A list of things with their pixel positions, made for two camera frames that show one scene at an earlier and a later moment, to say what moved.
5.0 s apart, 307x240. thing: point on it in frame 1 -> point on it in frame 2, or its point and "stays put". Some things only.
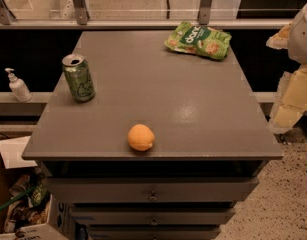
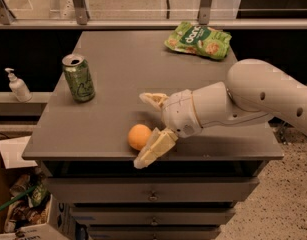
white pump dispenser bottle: (18, 87) stays put
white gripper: (302, 39) -> (179, 113)
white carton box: (60, 225) stays put
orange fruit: (140, 137) stays put
